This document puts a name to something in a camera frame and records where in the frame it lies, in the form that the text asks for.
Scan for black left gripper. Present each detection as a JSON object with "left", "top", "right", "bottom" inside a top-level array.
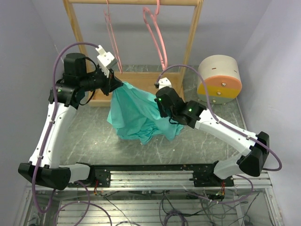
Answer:
[{"left": 80, "top": 66, "right": 124, "bottom": 96}]

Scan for teal t shirt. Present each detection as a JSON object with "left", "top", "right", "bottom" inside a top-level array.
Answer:
[{"left": 107, "top": 82, "right": 183, "bottom": 144}]

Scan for thin pink wire hanger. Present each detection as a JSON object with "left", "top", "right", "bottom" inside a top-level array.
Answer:
[{"left": 103, "top": 0, "right": 123, "bottom": 74}]

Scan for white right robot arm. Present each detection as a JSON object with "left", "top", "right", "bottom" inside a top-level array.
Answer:
[{"left": 155, "top": 87, "right": 269, "bottom": 186}]

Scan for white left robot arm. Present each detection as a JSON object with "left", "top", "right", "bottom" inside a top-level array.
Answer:
[{"left": 18, "top": 52, "right": 123, "bottom": 190}]

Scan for thick pink plastic hanger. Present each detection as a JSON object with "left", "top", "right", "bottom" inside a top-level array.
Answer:
[{"left": 142, "top": 0, "right": 168, "bottom": 72}]

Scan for wooden clothes rack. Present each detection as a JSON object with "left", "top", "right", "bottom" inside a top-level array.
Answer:
[{"left": 63, "top": 0, "right": 204, "bottom": 107}]

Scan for round drawer cabinet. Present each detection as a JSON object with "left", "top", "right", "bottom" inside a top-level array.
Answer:
[{"left": 198, "top": 55, "right": 242, "bottom": 104}]

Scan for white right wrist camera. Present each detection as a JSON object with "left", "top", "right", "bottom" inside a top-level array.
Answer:
[{"left": 158, "top": 77, "right": 172, "bottom": 89}]

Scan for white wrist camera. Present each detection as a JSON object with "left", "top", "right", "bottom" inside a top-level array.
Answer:
[
  {"left": 95, "top": 45, "right": 117, "bottom": 78},
  {"left": 158, "top": 77, "right": 172, "bottom": 89}
]

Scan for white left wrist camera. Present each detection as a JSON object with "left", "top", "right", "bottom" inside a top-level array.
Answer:
[{"left": 95, "top": 45, "right": 117, "bottom": 78}]

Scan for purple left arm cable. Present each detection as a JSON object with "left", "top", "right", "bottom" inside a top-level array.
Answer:
[{"left": 32, "top": 42, "right": 113, "bottom": 226}]

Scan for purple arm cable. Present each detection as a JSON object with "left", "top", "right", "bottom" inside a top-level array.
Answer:
[
  {"left": 154, "top": 65, "right": 283, "bottom": 205},
  {"left": 32, "top": 42, "right": 113, "bottom": 226}
]

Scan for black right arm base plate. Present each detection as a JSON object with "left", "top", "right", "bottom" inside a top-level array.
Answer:
[{"left": 186, "top": 161, "right": 234, "bottom": 187}]

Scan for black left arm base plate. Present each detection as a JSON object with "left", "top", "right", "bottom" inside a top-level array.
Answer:
[{"left": 68, "top": 163, "right": 111, "bottom": 187}]

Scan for aluminium rail frame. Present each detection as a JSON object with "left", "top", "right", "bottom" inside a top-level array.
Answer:
[{"left": 14, "top": 65, "right": 283, "bottom": 226}]

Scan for black floor cables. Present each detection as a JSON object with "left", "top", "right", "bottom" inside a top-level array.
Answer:
[{"left": 94, "top": 188, "right": 259, "bottom": 226}]

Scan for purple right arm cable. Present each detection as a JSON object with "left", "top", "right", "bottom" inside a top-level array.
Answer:
[{"left": 154, "top": 65, "right": 283, "bottom": 205}]

